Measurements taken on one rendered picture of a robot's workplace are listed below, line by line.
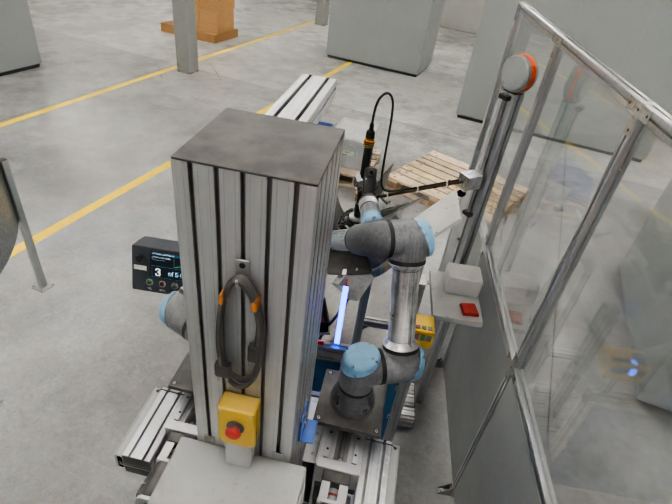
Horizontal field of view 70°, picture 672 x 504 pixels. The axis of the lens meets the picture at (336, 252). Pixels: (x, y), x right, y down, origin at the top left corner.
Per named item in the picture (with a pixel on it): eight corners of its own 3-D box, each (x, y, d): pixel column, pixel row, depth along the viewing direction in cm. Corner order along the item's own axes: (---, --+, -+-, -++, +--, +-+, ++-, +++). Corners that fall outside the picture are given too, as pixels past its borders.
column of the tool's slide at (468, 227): (423, 358, 321) (511, 88, 215) (431, 367, 316) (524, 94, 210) (416, 361, 319) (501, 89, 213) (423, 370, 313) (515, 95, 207)
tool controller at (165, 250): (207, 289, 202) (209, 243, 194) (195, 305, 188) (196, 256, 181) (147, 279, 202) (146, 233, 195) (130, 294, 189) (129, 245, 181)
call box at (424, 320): (428, 334, 203) (434, 315, 196) (429, 351, 194) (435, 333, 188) (390, 327, 203) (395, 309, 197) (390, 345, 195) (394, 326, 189)
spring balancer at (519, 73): (506, 85, 218) (494, 86, 215) (517, 48, 209) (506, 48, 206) (532, 97, 208) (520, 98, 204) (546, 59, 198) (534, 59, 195)
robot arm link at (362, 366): (334, 368, 160) (338, 340, 152) (372, 364, 164) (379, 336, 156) (342, 398, 151) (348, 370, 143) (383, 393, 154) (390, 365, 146)
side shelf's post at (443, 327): (421, 398, 295) (457, 297, 246) (422, 403, 292) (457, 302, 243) (415, 397, 295) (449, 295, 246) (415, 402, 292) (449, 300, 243)
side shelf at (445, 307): (472, 280, 259) (474, 276, 257) (481, 327, 230) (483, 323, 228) (428, 273, 259) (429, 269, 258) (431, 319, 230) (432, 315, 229)
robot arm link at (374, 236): (354, 260, 135) (318, 256, 182) (391, 258, 137) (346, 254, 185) (353, 219, 134) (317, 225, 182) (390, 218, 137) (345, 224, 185)
